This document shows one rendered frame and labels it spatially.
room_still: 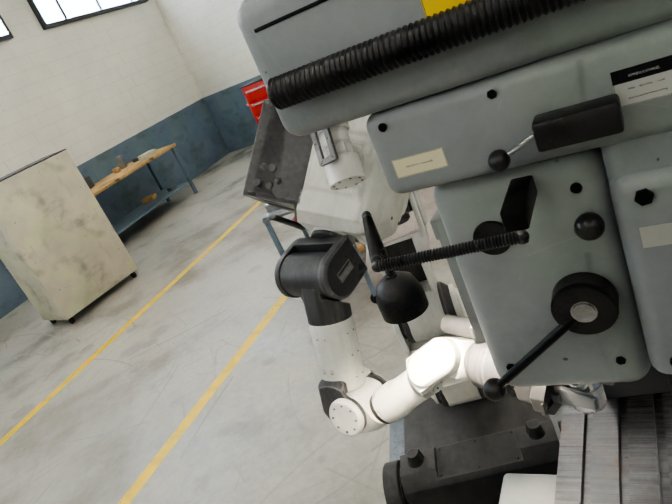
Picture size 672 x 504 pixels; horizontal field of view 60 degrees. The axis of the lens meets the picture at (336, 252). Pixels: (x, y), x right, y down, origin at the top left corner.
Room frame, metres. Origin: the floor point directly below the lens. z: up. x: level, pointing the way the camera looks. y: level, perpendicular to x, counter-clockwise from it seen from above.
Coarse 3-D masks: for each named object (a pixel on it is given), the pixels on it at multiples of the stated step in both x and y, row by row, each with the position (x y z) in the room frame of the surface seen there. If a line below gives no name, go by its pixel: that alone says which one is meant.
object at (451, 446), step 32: (416, 416) 1.58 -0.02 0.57; (448, 416) 1.52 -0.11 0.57; (480, 416) 1.46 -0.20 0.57; (512, 416) 1.40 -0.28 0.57; (544, 416) 1.35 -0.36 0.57; (416, 448) 1.36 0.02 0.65; (448, 448) 1.37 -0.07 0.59; (480, 448) 1.31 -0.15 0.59; (512, 448) 1.27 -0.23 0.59; (544, 448) 1.21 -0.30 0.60; (416, 480) 1.30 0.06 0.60; (448, 480) 1.26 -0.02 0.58; (480, 480) 1.23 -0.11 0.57
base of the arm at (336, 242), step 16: (304, 240) 1.12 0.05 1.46; (320, 240) 1.09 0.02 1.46; (336, 240) 1.05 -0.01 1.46; (336, 256) 1.02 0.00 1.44; (352, 256) 1.04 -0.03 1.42; (320, 272) 1.00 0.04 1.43; (336, 272) 1.01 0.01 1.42; (352, 272) 1.03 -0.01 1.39; (336, 288) 1.00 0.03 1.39; (352, 288) 1.02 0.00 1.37
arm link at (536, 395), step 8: (488, 352) 0.78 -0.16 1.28; (488, 360) 0.77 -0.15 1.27; (488, 368) 0.76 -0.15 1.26; (488, 376) 0.76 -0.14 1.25; (496, 376) 0.75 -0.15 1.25; (512, 392) 0.75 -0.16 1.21; (520, 392) 0.71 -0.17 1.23; (528, 392) 0.70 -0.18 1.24; (536, 392) 0.68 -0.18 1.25; (544, 392) 0.67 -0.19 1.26; (552, 392) 0.68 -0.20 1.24; (528, 400) 0.71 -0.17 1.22; (536, 400) 0.67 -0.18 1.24; (544, 400) 0.66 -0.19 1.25; (552, 400) 0.68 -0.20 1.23; (536, 408) 0.68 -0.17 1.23; (544, 408) 0.66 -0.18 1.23; (552, 408) 0.67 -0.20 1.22
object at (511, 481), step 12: (504, 480) 0.93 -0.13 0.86; (516, 480) 0.91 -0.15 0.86; (528, 480) 0.90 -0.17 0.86; (540, 480) 0.89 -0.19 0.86; (552, 480) 0.88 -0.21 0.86; (504, 492) 0.90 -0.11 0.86; (516, 492) 0.88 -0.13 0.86; (528, 492) 0.87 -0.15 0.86; (540, 492) 0.86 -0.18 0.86; (552, 492) 0.85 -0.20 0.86
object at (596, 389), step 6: (582, 384) 0.65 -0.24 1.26; (588, 384) 0.65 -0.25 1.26; (594, 384) 0.65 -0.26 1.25; (600, 384) 0.65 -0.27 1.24; (582, 390) 0.65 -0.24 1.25; (588, 390) 0.65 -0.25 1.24; (594, 390) 0.65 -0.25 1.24; (600, 390) 0.65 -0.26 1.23; (600, 396) 0.65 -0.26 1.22; (600, 402) 0.65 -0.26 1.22; (606, 402) 0.66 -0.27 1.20; (576, 408) 0.67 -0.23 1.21; (582, 408) 0.66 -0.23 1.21; (600, 408) 0.65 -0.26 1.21
